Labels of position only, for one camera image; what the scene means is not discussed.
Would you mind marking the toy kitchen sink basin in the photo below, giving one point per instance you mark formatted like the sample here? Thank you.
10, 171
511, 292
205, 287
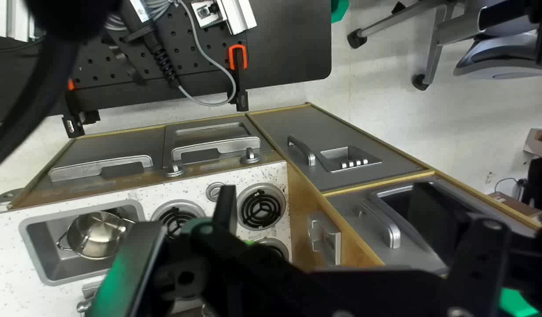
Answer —
61, 264

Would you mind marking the black pegboard base plate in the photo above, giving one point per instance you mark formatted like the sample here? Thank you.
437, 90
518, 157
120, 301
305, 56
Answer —
291, 42

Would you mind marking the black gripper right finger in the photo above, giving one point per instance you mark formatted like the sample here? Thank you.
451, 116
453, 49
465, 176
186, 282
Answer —
471, 243

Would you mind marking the black coil burner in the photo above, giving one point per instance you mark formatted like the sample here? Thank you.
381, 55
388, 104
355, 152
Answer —
175, 213
261, 206

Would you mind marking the grey office chair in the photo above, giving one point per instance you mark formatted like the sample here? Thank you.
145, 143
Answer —
506, 35

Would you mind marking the silver aluminium rail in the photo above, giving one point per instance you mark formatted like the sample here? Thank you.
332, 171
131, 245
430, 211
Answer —
237, 14

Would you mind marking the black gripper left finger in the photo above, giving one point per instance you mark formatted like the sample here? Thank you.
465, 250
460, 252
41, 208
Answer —
122, 289

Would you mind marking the silver metal pot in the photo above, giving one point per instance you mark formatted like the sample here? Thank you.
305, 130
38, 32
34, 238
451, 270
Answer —
96, 236

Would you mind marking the black coil burner left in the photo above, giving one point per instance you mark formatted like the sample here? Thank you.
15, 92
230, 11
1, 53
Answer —
175, 213

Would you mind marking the orange handled clamp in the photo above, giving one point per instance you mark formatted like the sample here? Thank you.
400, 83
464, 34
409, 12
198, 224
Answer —
238, 63

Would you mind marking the black coil burner right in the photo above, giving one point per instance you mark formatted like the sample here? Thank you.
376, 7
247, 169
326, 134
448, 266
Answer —
261, 206

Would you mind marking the grey stove knob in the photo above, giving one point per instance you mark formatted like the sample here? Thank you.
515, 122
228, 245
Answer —
214, 190

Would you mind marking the wooden toy kitchen unit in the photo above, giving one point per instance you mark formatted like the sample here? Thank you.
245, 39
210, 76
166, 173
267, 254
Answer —
346, 194

